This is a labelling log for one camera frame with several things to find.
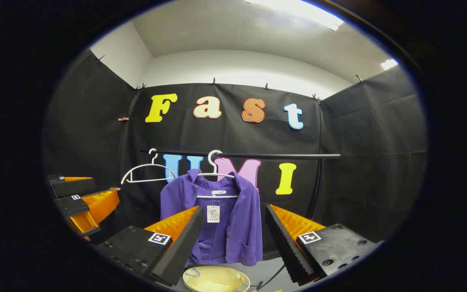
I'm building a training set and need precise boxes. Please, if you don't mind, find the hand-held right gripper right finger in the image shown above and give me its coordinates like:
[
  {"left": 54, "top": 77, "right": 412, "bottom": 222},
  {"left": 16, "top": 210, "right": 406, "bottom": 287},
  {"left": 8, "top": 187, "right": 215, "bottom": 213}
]
[{"left": 264, "top": 204, "right": 381, "bottom": 284}]

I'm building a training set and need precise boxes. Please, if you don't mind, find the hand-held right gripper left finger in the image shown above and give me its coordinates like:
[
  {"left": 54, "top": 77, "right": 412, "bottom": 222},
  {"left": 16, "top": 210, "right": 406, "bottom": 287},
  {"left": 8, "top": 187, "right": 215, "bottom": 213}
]
[{"left": 96, "top": 205, "right": 206, "bottom": 287}]

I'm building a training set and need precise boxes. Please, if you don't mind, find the purple ribbed shirt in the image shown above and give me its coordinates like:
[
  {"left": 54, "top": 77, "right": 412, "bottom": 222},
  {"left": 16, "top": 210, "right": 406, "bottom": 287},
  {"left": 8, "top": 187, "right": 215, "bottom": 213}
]
[{"left": 160, "top": 169, "right": 263, "bottom": 267}]

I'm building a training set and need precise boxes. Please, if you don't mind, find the beige laundry hamper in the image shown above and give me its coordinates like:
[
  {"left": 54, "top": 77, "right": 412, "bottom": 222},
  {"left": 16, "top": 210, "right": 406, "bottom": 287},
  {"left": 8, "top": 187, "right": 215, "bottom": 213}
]
[{"left": 182, "top": 265, "right": 251, "bottom": 292}]

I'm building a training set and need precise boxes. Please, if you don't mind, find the white plastic hanger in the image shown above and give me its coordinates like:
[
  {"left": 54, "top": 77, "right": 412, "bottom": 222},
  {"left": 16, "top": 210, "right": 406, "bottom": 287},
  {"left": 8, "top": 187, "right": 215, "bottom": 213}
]
[
  {"left": 120, "top": 148, "right": 177, "bottom": 185},
  {"left": 196, "top": 150, "right": 240, "bottom": 199}
]

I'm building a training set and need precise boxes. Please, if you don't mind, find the black clothes rack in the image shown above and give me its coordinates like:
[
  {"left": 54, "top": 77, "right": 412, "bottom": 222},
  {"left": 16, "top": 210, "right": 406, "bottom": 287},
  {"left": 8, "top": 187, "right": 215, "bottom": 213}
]
[{"left": 139, "top": 149, "right": 342, "bottom": 221}]

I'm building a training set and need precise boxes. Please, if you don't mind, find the black backdrop cloth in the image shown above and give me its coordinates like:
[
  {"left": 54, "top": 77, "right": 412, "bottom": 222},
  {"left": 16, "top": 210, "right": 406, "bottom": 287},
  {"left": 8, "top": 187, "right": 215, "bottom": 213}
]
[{"left": 43, "top": 48, "right": 428, "bottom": 260}]

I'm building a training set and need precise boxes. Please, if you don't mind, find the row of black backdrop clips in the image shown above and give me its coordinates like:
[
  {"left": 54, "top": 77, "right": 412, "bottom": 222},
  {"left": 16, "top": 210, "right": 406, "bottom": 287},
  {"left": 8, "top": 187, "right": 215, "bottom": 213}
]
[{"left": 95, "top": 55, "right": 364, "bottom": 103}]

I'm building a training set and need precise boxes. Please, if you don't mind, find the long ceiling light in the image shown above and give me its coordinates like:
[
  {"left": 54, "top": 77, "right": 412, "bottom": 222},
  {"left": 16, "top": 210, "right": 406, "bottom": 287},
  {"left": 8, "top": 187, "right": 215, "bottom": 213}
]
[{"left": 245, "top": 0, "right": 344, "bottom": 32}]

